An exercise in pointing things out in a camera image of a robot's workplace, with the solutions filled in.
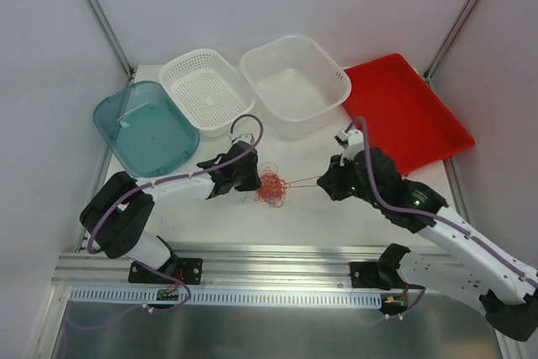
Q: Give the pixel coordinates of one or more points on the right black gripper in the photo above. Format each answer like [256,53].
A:
[336,178]

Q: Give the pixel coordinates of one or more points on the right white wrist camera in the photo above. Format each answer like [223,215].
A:
[352,142]

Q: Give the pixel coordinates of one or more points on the white perforated plastic basket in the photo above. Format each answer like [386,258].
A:
[207,89]

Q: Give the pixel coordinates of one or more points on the aluminium frame post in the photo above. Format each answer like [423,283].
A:
[452,35]
[109,35]

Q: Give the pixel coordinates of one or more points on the aluminium mounting rail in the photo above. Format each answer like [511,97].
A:
[278,267]

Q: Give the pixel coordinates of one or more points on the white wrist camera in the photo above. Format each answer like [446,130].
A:
[247,138]
[352,142]

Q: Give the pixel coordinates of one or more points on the red plastic tray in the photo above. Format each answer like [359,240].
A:
[405,118]

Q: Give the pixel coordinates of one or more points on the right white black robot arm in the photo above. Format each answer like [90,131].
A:
[489,280]

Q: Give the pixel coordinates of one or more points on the white slotted cable duct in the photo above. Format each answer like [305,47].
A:
[227,297]

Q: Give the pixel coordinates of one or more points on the white plastic tub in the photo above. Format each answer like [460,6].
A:
[299,85]

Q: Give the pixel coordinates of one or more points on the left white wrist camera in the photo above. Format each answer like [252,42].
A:
[247,138]

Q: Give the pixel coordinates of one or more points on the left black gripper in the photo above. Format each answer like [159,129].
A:
[245,171]

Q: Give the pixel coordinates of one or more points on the left aluminium frame post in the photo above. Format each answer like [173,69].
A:
[109,35]

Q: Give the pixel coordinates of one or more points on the right aluminium frame post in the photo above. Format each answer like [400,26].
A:
[452,35]

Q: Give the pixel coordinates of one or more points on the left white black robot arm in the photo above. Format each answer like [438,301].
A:
[117,215]

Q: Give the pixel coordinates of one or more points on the teal transparent plastic tub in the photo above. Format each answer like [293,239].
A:
[145,129]

